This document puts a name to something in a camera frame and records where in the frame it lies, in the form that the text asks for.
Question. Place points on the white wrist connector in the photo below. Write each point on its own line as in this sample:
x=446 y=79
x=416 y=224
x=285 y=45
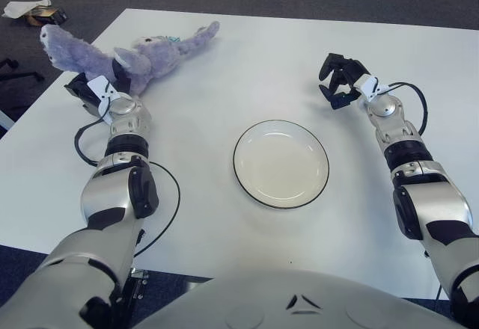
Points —
x=368 y=86
x=99 y=86

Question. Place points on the grey robot torso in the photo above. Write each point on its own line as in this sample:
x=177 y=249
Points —
x=243 y=299

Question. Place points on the black office chair base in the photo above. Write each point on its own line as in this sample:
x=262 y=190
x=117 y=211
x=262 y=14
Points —
x=22 y=76

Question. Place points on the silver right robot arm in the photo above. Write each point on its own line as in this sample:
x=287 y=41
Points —
x=430 y=198

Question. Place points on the white plate with black rim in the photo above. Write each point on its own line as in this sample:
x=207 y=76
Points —
x=280 y=164

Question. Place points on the purple plush rabbit doll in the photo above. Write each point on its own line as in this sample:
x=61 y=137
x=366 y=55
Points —
x=161 y=54

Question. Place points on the white right wrist connector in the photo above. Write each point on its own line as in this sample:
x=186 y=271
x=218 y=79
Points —
x=368 y=86

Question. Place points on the white left wrist connector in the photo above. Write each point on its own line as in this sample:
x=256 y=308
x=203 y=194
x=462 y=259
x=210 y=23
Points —
x=99 y=86

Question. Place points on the black and gold box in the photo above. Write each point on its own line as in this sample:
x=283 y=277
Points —
x=48 y=16

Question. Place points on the metal table bracket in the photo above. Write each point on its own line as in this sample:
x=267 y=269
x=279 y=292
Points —
x=138 y=280

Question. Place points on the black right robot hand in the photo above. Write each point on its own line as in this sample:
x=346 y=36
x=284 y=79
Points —
x=350 y=71

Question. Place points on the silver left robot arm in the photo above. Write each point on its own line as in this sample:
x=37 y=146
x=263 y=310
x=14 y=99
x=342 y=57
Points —
x=108 y=194

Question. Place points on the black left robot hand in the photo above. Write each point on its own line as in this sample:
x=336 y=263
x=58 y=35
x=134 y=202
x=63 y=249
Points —
x=80 y=89

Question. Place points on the white furniture edge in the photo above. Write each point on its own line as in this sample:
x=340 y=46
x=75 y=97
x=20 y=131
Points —
x=4 y=119

